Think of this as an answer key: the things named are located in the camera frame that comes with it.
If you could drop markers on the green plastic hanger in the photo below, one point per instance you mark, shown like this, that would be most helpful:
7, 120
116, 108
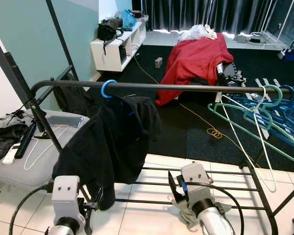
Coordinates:
267, 122
280, 95

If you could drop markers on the grey cloth rag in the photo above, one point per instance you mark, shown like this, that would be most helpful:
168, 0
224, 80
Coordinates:
183, 215

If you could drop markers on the black duffel bag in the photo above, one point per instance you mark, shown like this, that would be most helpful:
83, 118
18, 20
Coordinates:
109, 29

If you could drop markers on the white shelf unit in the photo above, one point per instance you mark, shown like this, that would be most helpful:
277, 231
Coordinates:
105, 56

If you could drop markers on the white remote control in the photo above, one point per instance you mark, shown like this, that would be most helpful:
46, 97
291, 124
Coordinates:
11, 154

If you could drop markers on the red blanket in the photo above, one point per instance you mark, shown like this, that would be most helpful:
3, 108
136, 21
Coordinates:
191, 61

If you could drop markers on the grey padded ottoman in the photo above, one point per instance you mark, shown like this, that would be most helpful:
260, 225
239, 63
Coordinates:
39, 171

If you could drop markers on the dark curtain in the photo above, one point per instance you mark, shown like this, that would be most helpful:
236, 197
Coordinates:
176, 14

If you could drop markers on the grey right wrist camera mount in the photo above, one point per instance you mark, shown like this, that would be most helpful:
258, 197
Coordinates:
196, 178

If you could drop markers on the blue mop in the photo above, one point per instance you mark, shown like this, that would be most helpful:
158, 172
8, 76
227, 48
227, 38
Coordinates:
291, 54

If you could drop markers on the black hair straightener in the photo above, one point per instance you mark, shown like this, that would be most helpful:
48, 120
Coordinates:
25, 142

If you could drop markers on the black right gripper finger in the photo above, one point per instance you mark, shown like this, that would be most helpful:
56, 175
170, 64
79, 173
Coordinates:
173, 185

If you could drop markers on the black garment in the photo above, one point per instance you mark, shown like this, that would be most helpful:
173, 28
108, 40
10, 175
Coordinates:
108, 147

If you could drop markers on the black backpack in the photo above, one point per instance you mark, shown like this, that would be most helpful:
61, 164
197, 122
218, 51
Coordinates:
68, 98

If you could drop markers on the white power strip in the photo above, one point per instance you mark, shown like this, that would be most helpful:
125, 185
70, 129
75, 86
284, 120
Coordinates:
257, 39

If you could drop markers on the small brown box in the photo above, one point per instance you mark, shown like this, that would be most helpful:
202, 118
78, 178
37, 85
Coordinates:
158, 62

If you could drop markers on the blue bag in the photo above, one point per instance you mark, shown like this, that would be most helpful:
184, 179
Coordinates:
127, 20

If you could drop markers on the black metal clothes rack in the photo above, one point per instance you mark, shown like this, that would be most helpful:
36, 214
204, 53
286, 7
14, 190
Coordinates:
166, 86

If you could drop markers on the white plastic bag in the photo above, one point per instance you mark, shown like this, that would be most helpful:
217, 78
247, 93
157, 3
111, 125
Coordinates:
196, 32

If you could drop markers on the blue plastic hanger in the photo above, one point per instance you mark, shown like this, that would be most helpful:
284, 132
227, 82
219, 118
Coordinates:
284, 127
289, 90
102, 89

